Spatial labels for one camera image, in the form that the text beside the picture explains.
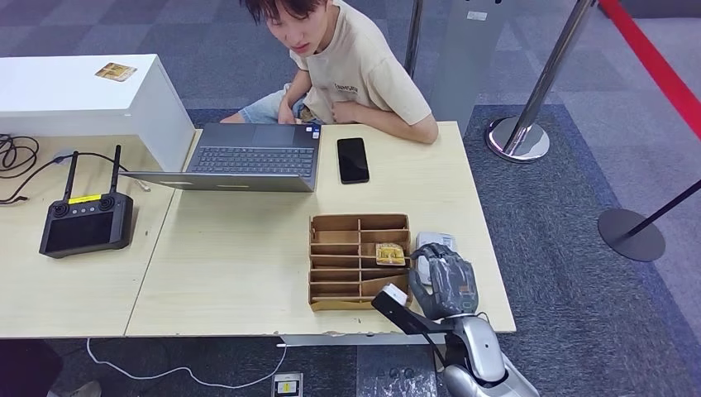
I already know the thin black cable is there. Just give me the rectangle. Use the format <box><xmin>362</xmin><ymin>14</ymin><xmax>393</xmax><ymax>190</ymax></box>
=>
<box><xmin>0</xmin><ymin>151</ymin><xmax>153</xmax><ymax>207</ymax></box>

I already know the chrome stanchion post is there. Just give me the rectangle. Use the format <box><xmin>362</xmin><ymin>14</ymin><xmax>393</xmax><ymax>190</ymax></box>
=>
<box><xmin>485</xmin><ymin>0</ymin><xmax>598</xmax><ymax>165</ymax></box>

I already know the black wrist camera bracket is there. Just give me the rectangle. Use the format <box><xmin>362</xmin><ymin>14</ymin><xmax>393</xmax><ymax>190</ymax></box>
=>
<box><xmin>383</xmin><ymin>306</ymin><xmax>456</xmax><ymax>337</ymax></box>

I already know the clear plastic hand wrap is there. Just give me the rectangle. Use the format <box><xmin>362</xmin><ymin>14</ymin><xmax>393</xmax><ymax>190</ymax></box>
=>
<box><xmin>429</xmin><ymin>254</ymin><xmax>479</xmax><ymax>318</ymax></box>

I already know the grey open laptop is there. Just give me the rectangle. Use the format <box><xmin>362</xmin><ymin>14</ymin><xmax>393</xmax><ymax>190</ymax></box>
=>
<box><xmin>119</xmin><ymin>122</ymin><xmax>323</xmax><ymax>194</ymax></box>

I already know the white box cabinet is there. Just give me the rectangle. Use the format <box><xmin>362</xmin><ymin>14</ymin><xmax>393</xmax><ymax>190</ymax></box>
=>
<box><xmin>0</xmin><ymin>53</ymin><xmax>197</xmax><ymax>174</ymax></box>

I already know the black stanchion post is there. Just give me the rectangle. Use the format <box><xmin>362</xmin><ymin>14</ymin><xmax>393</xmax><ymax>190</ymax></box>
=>
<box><xmin>597</xmin><ymin>180</ymin><xmax>701</xmax><ymax>264</ymax></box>

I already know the gold patterned card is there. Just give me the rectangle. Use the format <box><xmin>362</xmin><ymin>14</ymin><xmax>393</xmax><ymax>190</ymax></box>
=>
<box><xmin>374</xmin><ymin>242</ymin><xmax>408</xmax><ymax>268</ymax></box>
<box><xmin>94</xmin><ymin>62</ymin><xmax>138</xmax><ymax>84</ymax></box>

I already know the person's right hand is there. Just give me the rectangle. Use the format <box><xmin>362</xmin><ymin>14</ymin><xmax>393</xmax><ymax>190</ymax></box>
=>
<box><xmin>277</xmin><ymin>98</ymin><xmax>300</xmax><ymax>126</ymax></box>

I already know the cardboard compartment organizer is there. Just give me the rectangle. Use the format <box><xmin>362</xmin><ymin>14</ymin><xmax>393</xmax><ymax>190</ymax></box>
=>
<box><xmin>308</xmin><ymin>213</ymin><xmax>412</xmax><ymax>313</ymax></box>

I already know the grey kiosk panel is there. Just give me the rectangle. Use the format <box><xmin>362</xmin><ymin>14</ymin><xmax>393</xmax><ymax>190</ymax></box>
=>
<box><xmin>427</xmin><ymin>0</ymin><xmax>518</xmax><ymax>138</ymax></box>

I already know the white card reader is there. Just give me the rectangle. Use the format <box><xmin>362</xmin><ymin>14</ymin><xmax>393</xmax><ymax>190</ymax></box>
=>
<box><xmin>414</xmin><ymin>231</ymin><xmax>459</xmax><ymax>286</ymax></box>

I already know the red barrier belt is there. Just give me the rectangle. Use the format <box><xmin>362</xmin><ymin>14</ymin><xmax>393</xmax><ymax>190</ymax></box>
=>
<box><xmin>598</xmin><ymin>0</ymin><xmax>701</xmax><ymax>139</ymax></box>

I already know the white floor cable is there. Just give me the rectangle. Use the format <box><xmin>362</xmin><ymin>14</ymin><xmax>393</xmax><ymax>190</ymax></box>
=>
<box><xmin>86</xmin><ymin>338</ymin><xmax>289</xmax><ymax>391</ymax></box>

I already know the black coiled cable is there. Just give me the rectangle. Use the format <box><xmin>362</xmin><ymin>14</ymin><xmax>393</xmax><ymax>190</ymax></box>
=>
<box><xmin>0</xmin><ymin>134</ymin><xmax>41</xmax><ymax>180</ymax></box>

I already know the steel floor socket plate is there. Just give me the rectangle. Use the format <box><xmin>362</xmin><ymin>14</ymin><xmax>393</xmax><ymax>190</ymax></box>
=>
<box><xmin>272</xmin><ymin>373</ymin><xmax>304</xmax><ymax>397</ymax></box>

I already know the person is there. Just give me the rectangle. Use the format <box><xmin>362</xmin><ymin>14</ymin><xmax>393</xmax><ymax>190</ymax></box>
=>
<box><xmin>0</xmin><ymin>339</ymin><xmax>103</xmax><ymax>397</ymax></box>
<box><xmin>220</xmin><ymin>0</ymin><xmax>439</xmax><ymax>146</ymax></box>

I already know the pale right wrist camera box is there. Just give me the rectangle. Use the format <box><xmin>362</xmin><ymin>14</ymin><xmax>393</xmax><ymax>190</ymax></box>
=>
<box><xmin>371</xmin><ymin>283</ymin><xmax>411</xmax><ymax>323</ymax></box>

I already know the person's left hand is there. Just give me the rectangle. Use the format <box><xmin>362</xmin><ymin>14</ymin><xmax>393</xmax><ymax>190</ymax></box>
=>
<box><xmin>330</xmin><ymin>102</ymin><xmax>358</xmax><ymax>125</ymax></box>

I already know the thin chrome pole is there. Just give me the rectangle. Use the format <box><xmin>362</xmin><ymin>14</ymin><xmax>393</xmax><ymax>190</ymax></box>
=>
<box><xmin>403</xmin><ymin>0</ymin><xmax>427</xmax><ymax>80</ymax></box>

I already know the black smartphone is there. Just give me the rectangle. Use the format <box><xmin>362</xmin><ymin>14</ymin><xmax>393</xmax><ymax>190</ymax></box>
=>
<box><xmin>336</xmin><ymin>137</ymin><xmax>370</xmax><ymax>185</ymax></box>

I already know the black remote controller with antennas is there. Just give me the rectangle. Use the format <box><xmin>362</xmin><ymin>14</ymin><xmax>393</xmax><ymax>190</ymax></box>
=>
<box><xmin>38</xmin><ymin>145</ymin><xmax>136</xmax><ymax>260</ymax></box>

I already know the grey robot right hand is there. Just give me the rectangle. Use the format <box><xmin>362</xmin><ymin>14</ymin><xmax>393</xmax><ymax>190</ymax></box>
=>
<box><xmin>408</xmin><ymin>242</ymin><xmax>480</xmax><ymax>323</ymax></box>

